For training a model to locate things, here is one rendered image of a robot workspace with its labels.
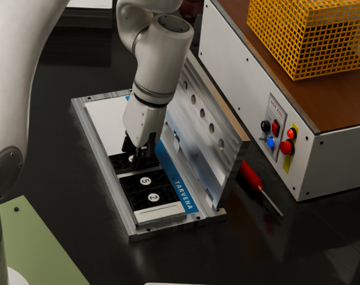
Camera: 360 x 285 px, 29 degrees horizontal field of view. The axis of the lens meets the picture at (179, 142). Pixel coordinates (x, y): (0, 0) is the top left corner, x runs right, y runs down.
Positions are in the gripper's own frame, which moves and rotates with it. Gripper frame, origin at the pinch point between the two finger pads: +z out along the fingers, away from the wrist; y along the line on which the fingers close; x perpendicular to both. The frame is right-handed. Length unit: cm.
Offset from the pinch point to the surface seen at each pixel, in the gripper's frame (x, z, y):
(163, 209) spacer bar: 1.4, 1.4, 15.5
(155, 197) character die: 0.8, 1.4, 12.1
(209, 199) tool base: 10.9, -0.7, 15.8
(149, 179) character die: 1.4, 1.3, 6.9
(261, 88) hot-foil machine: 26.6, -15.9, -1.8
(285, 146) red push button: 25.5, -12.6, 13.7
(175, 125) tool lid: 10.4, -3.7, -4.7
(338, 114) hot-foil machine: 33.0, -22.1, 15.6
